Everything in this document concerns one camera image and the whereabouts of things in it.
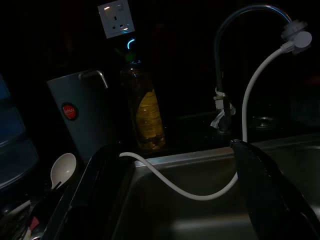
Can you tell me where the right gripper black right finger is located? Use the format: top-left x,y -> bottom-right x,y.
229,139 -> 320,240

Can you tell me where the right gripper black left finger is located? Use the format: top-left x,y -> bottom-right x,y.
41,143 -> 132,240

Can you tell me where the white ceramic soup spoon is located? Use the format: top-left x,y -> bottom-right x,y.
49,152 -> 78,191

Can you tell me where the grey water jug red badge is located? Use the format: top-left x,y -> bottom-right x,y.
46,69 -> 121,164

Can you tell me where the round metal counter cap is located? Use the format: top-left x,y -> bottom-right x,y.
251,115 -> 277,130

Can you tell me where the stainless steel sink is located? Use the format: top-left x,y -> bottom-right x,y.
104,132 -> 320,240

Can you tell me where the yellow cooking oil bottle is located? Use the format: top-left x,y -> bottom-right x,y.
119,59 -> 167,151

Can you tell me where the metal gooseneck faucet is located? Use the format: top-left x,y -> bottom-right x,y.
213,3 -> 292,136

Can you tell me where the white faucet hose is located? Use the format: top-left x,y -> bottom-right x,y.
119,21 -> 313,202

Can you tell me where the white wall power socket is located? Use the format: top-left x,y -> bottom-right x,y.
97,0 -> 136,40

